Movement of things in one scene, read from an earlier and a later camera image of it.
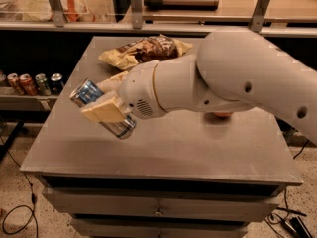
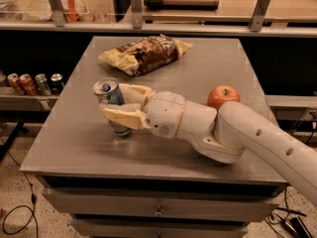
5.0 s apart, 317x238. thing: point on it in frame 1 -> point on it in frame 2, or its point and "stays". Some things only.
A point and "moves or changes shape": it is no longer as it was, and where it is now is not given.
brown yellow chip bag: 151,49 stays
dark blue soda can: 56,83 stays
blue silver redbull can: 84,92 moves or changes shape
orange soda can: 13,80 stays
